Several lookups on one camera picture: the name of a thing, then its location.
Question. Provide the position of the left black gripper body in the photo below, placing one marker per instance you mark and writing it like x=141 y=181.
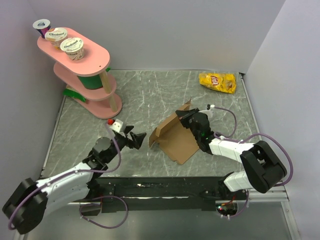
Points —
x=116 y=151

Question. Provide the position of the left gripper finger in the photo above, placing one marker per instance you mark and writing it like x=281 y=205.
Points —
x=127 y=129
x=137 y=139

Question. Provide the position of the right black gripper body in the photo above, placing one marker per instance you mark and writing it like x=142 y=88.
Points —
x=187 y=122

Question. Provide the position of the brown cardboard box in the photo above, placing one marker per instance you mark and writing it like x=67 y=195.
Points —
x=177 y=142

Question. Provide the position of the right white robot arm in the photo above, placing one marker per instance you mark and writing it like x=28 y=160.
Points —
x=263 y=169

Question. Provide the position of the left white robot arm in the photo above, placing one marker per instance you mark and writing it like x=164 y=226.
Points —
x=33 y=200

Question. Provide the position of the yellow chips bag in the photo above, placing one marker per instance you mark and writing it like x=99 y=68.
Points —
x=220 y=82

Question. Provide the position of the pink tiered shelf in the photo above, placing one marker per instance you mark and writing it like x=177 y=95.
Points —
x=103 y=102

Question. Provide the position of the white Chobani yogurt cup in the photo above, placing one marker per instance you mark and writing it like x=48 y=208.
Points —
x=73 y=47

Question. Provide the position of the orange Chobani yogurt cup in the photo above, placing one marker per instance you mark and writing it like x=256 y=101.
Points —
x=56 y=36

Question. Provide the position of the purple yogurt cup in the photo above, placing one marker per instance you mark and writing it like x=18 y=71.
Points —
x=42 y=26

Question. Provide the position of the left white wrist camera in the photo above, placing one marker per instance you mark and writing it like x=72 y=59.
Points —
x=116 y=125

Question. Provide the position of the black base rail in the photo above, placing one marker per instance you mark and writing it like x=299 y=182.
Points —
x=159 y=193

